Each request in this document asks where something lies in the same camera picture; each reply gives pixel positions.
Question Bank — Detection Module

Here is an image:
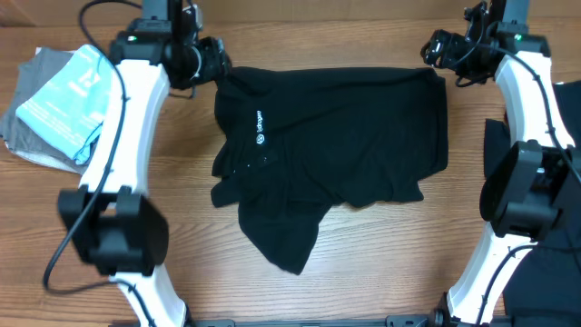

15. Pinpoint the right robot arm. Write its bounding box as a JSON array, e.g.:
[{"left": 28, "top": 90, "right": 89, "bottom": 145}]
[{"left": 420, "top": 1, "right": 580, "bottom": 326}]

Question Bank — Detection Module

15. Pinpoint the pile of black clothes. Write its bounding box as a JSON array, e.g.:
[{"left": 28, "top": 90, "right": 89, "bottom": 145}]
[{"left": 484, "top": 81, "right": 580, "bottom": 327}]

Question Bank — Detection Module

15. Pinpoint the black polo shirt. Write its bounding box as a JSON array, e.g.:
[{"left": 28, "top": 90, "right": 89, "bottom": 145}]
[{"left": 211, "top": 67, "right": 448, "bottom": 274}]

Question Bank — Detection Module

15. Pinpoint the folded dark grey shirt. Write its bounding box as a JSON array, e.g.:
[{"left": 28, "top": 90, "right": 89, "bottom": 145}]
[{"left": 0, "top": 46, "right": 92, "bottom": 176}]

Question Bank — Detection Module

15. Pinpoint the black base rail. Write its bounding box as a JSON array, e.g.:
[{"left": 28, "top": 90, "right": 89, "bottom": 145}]
[{"left": 184, "top": 314, "right": 444, "bottom": 327}]

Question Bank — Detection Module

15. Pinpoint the folded light blue shirt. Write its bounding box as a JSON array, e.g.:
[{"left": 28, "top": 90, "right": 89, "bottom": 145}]
[{"left": 15, "top": 45, "right": 117, "bottom": 164}]

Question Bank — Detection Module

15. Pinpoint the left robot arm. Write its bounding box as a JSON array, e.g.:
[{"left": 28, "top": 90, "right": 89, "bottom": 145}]
[{"left": 57, "top": 1, "right": 231, "bottom": 326}]

